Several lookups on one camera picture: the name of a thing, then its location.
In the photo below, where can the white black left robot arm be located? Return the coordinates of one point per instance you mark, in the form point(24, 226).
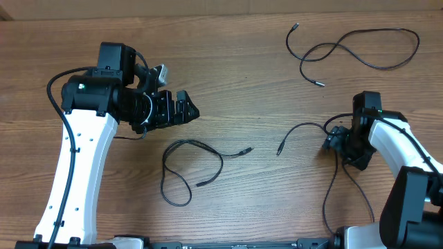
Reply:
point(95, 100)

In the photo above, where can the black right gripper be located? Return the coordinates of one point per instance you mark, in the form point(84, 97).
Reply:
point(334, 139)

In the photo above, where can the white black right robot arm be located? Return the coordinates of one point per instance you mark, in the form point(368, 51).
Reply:
point(404, 223)

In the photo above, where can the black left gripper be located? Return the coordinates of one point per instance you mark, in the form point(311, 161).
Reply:
point(167, 117)

